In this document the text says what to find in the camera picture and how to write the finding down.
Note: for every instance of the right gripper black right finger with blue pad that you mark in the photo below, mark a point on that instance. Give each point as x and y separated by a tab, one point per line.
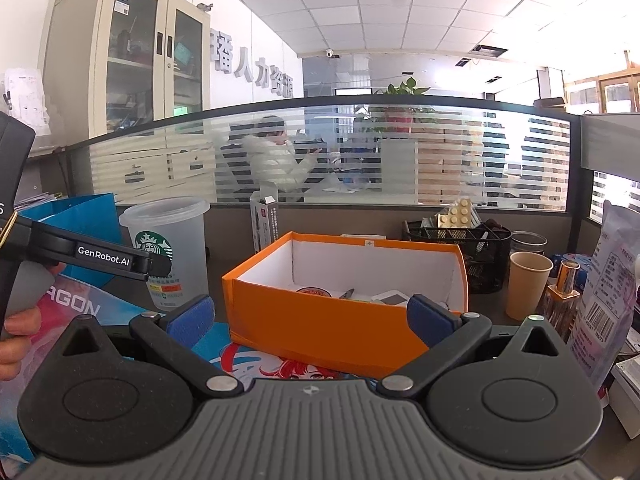
451	340

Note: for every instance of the person in white coat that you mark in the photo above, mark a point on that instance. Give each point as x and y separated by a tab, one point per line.
272	156

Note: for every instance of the purple plastic refill pouch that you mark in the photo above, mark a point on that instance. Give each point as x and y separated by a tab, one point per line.
605	311

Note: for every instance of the person's left hand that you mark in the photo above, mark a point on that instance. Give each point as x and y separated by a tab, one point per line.
32	281

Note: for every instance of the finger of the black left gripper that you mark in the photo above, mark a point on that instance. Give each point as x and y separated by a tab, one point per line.
159	266

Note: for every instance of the orange cardboard box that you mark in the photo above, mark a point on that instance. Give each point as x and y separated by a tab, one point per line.
265	312

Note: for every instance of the black pen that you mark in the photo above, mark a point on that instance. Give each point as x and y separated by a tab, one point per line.
348	294

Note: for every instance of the clear acrylic pen holder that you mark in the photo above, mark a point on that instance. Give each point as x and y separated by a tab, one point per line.
560	300

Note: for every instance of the anime printed desk mat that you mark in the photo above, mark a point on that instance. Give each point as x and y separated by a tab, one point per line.
66	299

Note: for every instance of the Starbucks frosted plastic cup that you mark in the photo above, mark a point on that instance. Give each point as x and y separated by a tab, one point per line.
173	228

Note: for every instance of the beige paper cup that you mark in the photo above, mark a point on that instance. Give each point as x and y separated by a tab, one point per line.
528	278

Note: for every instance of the beige glass door cabinet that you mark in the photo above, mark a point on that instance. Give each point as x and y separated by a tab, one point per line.
115	64

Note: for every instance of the white Midea remote control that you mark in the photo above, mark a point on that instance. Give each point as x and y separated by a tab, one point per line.
393	298

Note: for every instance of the blue paper bag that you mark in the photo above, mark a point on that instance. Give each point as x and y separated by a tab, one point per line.
90	215

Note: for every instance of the white box at right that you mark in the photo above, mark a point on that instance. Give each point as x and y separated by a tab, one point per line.
625	395

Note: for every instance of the black mesh desk organizer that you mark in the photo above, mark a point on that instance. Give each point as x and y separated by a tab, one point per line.
485	249

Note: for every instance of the small grey carton box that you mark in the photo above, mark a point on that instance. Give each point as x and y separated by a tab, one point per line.
264	215

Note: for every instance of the yellow building block plate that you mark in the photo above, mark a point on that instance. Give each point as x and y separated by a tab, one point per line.
459	215

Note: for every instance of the black tape roll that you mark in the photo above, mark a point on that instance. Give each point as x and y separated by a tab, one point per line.
316	291

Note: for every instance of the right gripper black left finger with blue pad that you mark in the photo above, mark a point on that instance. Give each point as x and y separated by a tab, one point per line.
168	341

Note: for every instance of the potted green plant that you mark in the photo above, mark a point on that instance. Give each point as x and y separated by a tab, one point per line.
400	118

